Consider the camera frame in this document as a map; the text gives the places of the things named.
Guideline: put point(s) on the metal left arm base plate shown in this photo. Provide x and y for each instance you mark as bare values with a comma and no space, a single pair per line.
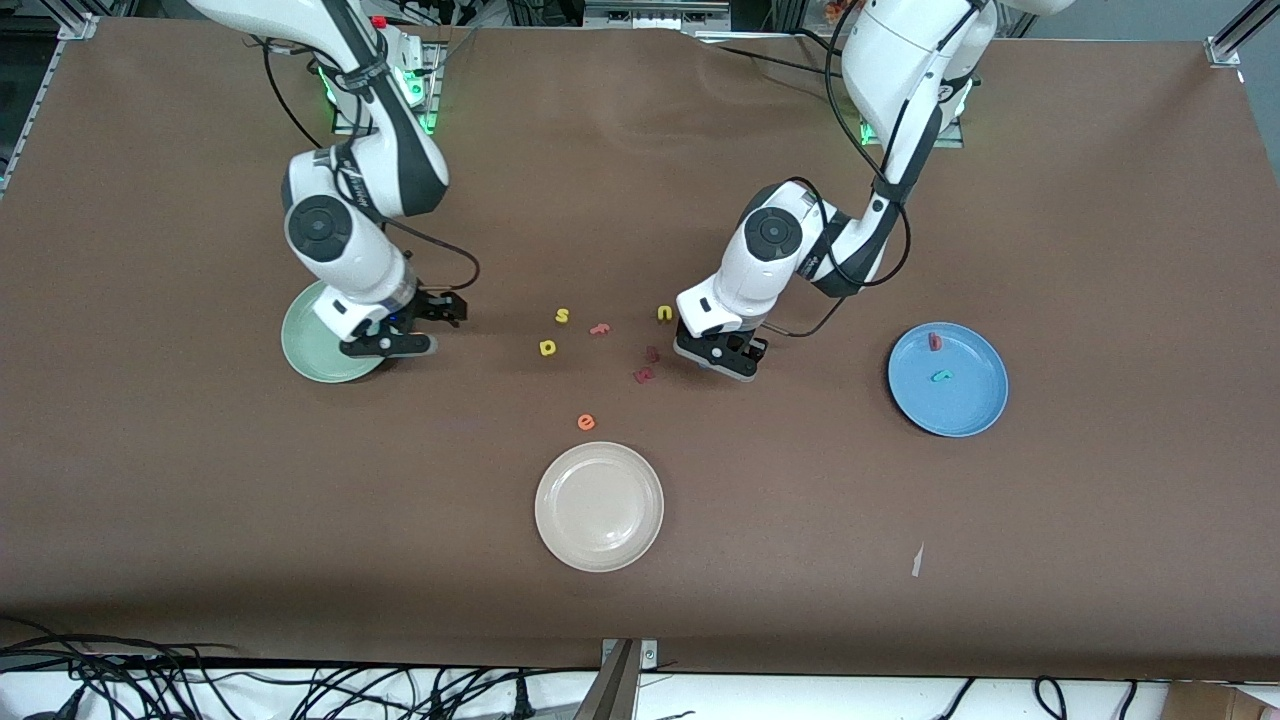
955,140

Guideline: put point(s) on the orange artificial flowers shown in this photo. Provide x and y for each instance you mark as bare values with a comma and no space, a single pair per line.
838,10

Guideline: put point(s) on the white tape scrap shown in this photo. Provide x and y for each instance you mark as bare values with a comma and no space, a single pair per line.
917,560

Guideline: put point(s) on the cardboard box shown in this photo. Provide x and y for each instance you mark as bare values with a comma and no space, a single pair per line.
1210,705

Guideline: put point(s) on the silver corner bracket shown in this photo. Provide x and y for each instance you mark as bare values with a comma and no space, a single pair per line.
650,655

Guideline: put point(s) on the cream plate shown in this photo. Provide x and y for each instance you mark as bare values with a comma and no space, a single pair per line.
599,507

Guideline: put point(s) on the green plate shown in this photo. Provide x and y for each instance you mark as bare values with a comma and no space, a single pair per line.
305,350

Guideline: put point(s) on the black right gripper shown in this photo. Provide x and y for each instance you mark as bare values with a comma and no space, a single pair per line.
428,305

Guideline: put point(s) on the dark red foam letter k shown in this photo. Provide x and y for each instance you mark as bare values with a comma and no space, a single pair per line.
644,375

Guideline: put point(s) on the aluminium profile beam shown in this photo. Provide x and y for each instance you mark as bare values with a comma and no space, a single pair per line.
615,690

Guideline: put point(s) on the grey metal device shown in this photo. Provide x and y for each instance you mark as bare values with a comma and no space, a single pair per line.
655,15

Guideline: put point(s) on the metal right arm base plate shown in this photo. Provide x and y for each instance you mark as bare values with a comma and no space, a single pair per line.
434,95

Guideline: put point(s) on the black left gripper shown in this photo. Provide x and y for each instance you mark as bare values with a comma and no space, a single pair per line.
744,347

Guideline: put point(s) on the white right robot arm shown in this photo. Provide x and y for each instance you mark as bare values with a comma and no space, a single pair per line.
345,265

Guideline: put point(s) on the blue plate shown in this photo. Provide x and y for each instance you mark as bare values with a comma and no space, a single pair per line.
960,405

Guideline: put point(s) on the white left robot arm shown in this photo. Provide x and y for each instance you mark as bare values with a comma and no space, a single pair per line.
745,275

